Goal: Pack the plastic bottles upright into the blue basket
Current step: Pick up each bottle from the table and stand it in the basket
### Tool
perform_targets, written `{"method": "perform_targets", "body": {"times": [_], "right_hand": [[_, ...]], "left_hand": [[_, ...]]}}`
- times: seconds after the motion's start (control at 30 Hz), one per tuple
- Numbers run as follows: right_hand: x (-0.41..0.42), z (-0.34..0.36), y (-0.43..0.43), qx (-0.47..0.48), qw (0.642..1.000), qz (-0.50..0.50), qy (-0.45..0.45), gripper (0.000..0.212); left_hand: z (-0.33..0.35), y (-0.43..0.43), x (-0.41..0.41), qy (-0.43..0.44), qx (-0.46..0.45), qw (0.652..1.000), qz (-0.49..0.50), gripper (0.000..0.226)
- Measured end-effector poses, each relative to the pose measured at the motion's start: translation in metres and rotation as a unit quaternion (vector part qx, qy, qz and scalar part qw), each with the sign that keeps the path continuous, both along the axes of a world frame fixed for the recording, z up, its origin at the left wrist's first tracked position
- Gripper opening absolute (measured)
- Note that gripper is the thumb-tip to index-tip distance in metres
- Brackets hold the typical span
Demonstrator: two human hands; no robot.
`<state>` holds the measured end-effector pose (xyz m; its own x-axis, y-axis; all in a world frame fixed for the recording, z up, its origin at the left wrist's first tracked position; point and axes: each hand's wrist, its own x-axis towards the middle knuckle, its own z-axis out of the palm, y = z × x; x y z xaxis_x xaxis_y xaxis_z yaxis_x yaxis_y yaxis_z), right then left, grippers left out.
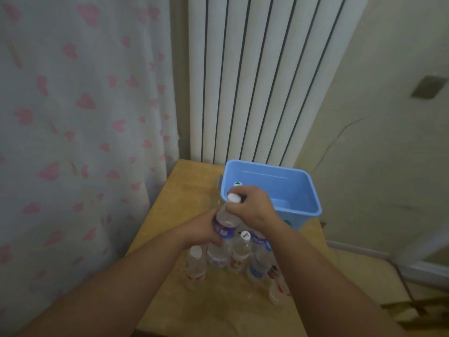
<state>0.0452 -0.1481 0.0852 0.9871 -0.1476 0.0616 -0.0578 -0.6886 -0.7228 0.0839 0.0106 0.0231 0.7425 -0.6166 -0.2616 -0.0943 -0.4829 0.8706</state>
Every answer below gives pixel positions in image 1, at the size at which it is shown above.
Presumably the tall bottle with white cap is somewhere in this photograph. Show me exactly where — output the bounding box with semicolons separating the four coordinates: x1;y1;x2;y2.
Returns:
206;193;243;269

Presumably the group of plastic water bottles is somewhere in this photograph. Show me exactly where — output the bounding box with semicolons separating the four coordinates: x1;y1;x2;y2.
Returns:
184;217;294;308

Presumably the blue plastic bin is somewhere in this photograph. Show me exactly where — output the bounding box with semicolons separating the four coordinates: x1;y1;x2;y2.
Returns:
219;159;323;231

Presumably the person's left forearm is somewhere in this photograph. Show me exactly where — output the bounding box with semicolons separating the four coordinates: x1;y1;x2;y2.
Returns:
14;231;197;337

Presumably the white baseboard strip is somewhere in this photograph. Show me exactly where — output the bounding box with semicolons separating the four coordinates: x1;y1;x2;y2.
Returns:
326;240;393;260

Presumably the person's right forearm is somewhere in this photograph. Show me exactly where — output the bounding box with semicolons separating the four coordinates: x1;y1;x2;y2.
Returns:
265;220;409;337

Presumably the white door frame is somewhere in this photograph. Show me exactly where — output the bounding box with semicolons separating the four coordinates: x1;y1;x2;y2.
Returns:
391;227;449;288

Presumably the wooden chair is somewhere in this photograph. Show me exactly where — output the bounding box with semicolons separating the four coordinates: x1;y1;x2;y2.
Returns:
380;294;449;330

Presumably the pink heart print curtain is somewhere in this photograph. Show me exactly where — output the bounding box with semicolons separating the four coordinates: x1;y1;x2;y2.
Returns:
0;0;180;337

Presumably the white ribbed radiator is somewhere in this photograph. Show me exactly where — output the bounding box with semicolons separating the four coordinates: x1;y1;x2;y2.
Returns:
188;0;371;169

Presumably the person's left hand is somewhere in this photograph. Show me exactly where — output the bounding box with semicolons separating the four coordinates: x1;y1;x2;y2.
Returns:
177;206;225;250

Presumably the wooden table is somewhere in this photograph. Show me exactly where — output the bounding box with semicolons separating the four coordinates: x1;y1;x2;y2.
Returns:
124;158;343;337

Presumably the grey wall plate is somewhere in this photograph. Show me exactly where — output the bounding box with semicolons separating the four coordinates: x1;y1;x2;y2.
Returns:
410;75;449;101

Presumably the person's right hand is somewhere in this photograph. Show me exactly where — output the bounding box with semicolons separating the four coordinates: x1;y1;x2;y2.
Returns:
224;185;282;240

